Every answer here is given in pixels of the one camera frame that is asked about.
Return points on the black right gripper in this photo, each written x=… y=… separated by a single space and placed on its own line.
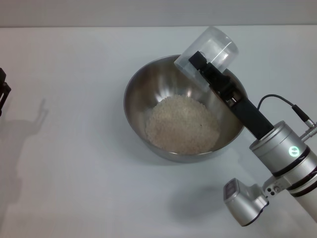
x=252 y=119

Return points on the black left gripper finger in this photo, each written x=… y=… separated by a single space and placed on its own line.
x=2 y=75
x=4 y=94

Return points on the clear plastic measuring cup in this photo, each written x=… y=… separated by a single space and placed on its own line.
x=215 y=47

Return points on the white rice grains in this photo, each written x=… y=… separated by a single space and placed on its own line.
x=183 y=124

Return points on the stainless steel mixing bowl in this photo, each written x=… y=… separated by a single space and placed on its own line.
x=138 y=99

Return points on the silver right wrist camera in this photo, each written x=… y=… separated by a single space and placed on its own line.
x=244 y=203

